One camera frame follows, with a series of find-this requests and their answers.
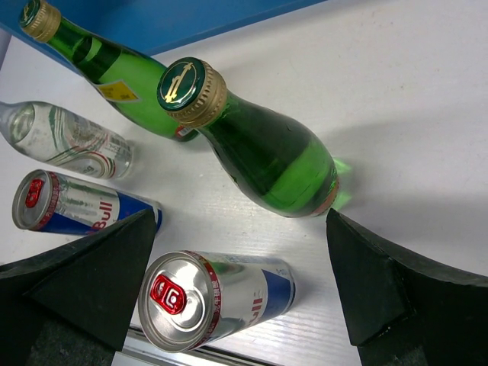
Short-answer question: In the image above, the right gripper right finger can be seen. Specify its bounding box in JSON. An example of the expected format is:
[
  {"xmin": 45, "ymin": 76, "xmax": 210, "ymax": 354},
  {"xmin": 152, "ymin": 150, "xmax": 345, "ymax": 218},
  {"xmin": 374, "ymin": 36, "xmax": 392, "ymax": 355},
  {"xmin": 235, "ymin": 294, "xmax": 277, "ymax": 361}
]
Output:
[{"xmin": 326, "ymin": 210, "xmax": 487, "ymax": 365}]

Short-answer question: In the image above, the green glass bottle right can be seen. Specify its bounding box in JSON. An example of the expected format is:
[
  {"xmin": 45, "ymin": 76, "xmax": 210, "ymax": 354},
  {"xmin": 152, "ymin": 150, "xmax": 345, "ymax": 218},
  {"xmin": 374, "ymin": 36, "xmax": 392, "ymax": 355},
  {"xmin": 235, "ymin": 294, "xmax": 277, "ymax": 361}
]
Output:
[{"xmin": 157, "ymin": 57, "xmax": 339, "ymax": 218}]

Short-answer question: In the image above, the Red Bull can right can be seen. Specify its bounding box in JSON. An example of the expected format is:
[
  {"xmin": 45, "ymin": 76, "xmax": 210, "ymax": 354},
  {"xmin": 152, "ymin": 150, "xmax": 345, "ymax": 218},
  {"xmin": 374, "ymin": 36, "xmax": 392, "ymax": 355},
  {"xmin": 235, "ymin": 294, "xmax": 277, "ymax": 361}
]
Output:
[{"xmin": 137, "ymin": 250, "xmax": 296, "ymax": 352}]

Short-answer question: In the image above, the green glass bottle rear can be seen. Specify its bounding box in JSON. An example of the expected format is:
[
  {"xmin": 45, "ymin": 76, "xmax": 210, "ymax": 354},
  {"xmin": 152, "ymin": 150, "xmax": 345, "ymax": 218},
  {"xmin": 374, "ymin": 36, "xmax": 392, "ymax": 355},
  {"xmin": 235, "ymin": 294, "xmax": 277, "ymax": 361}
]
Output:
[{"xmin": 19, "ymin": 1, "xmax": 198, "ymax": 142}]

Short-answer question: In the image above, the Red Bull can left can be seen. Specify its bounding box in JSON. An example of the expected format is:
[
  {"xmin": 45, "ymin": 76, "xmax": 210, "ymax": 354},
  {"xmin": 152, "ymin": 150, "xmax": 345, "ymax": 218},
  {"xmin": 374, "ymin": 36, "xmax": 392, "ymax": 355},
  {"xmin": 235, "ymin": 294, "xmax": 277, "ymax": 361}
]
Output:
[{"xmin": 11, "ymin": 169, "xmax": 163, "ymax": 236}]

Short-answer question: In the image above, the blue and yellow shelf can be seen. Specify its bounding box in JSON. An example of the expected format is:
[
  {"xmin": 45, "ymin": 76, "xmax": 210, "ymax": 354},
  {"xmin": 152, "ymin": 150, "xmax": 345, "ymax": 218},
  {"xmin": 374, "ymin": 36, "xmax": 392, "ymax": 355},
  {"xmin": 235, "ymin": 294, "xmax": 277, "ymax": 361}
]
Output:
[{"xmin": 50, "ymin": 1, "xmax": 322, "ymax": 56}]

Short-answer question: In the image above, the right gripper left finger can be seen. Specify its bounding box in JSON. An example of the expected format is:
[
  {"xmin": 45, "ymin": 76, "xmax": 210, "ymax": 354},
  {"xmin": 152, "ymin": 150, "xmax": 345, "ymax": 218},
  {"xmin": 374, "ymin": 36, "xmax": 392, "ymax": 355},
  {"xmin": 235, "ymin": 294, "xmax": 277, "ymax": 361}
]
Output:
[{"xmin": 1, "ymin": 209, "xmax": 156, "ymax": 365}]

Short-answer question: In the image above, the clear water bottle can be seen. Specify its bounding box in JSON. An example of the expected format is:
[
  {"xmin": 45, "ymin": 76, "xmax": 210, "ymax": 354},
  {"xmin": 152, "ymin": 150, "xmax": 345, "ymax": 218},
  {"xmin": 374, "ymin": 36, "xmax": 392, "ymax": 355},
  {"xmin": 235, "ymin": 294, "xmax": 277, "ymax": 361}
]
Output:
[{"xmin": 1, "ymin": 101, "xmax": 133, "ymax": 179}]

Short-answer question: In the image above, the green glass bottle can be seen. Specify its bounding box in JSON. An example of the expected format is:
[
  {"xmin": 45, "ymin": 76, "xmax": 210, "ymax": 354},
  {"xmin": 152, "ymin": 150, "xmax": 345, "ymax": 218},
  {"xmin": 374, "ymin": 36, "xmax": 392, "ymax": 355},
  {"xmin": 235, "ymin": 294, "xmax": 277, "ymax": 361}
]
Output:
[
  {"xmin": 157, "ymin": 57, "xmax": 339, "ymax": 218},
  {"xmin": 19, "ymin": 1, "xmax": 198, "ymax": 142}
]

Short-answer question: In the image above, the red bull can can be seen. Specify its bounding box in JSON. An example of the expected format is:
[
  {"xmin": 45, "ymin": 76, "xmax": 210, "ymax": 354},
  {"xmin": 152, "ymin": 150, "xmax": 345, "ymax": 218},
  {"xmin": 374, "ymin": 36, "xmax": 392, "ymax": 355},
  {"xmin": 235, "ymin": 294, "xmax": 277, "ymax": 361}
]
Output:
[
  {"xmin": 11, "ymin": 169, "xmax": 163, "ymax": 236},
  {"xmin": 137, "ymin": 250, "xmax": 296, "ymax": 352}
]

